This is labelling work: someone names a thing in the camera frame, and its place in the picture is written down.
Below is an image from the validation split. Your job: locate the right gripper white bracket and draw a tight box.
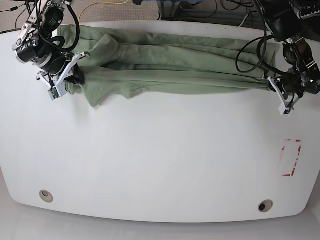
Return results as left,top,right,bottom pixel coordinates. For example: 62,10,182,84
36,51,90,97

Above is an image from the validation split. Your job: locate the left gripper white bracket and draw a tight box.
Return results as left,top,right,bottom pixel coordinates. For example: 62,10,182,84
266,76,301,116

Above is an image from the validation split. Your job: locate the green t-shirt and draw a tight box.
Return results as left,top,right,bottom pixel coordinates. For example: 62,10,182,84
65,26,269,107

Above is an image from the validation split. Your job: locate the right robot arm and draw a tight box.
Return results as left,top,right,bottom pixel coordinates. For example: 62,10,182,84
12,0,89,100

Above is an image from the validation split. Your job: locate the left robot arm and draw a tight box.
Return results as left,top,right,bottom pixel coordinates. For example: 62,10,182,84
253,0,320,115

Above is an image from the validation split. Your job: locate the red tape rectangle marking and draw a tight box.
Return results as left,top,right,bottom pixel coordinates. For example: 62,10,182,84
279,139,302,177

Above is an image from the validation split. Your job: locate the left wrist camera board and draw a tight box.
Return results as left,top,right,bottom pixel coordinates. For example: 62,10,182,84
283,108,292,116

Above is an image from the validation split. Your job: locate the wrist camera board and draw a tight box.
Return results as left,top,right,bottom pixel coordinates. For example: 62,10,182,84
283,108,292,116
48,88,60,101

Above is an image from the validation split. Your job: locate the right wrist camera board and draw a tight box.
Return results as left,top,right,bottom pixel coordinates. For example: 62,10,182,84
48,88,60,101

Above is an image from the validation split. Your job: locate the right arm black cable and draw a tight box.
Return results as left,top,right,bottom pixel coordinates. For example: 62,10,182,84
32,0,81,56

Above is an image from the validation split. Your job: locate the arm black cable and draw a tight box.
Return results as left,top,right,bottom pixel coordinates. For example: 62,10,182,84
235,0,283,76
32,0,81,56

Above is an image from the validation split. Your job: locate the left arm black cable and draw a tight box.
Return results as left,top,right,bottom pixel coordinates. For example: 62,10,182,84
235,0,283,76

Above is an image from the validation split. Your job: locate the yellow cable on floor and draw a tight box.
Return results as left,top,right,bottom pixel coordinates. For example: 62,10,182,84
77,0,131,23

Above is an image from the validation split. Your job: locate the right table cable grommet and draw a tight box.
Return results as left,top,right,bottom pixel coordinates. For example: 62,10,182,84
258,199,273,213

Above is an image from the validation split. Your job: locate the table cable grommet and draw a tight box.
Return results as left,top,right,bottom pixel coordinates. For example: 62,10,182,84
39,190,54,203
258,199,273,213

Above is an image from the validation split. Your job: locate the left table cable grommet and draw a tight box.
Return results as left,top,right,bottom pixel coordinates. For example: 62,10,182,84
39,190,54,203

